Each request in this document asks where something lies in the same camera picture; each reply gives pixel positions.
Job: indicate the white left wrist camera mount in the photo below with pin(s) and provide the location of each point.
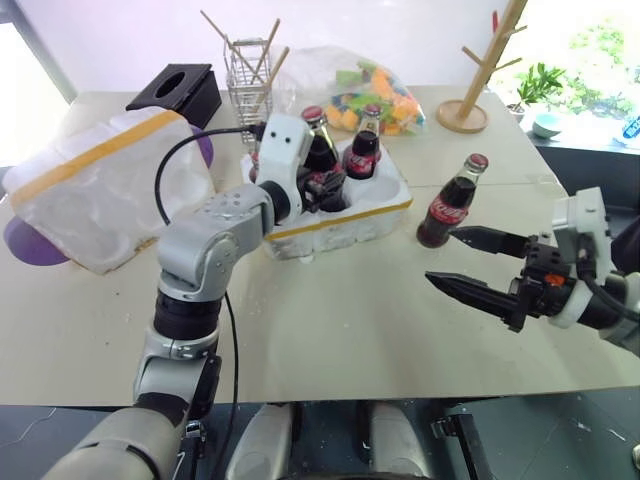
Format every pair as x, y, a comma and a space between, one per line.
285, 150

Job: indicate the plastic bag of colourful toys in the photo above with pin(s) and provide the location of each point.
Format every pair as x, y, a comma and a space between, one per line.
375, 95

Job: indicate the small red object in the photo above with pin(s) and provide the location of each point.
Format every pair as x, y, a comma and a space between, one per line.
496, 22

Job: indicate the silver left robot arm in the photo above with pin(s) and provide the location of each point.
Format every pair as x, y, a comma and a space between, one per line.
210, 250

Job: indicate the wooden chopstick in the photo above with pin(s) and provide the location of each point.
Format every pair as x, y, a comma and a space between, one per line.
270, 40
279, 62
220, 29

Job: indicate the green potted plant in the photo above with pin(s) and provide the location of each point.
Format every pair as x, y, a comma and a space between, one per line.
537, 82

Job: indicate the purple round pad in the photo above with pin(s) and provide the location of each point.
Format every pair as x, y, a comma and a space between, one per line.
30, 247
204, 147

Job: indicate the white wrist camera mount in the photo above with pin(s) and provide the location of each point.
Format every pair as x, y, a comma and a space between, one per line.
582, 220
285, 150

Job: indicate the blue packet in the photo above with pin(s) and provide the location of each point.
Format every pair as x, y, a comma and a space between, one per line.
632, 127

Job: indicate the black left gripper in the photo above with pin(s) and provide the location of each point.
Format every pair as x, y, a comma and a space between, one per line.
309, 192

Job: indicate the glass cola bottle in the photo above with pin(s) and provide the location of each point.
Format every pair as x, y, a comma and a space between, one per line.
447, 205
322, 145
362, 150
253, 167

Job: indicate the light blue bowl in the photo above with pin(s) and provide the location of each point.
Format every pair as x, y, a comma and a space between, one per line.
546, 125

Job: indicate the white taped foam box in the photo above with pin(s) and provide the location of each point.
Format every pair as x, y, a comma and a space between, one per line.
100, 190

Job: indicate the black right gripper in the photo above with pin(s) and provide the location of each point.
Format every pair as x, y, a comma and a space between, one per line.
547, 270

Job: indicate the black tissue box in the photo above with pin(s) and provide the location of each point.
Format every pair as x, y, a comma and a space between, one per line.
195, 92

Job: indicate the wooden mug tree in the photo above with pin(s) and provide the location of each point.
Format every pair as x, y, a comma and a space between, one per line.
480, 80

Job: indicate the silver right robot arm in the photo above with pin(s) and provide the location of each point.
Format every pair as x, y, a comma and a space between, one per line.
622, 310

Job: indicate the white foam crate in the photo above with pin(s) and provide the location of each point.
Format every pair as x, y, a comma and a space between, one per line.
370, 210

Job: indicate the black metal bracket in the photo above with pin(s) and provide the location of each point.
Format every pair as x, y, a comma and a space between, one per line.
465, 440

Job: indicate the grey rounded robot leg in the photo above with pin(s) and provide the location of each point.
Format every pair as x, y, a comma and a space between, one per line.
260, 445
397, 440

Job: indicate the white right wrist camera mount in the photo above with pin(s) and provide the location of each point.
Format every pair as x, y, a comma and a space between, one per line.
582, 220

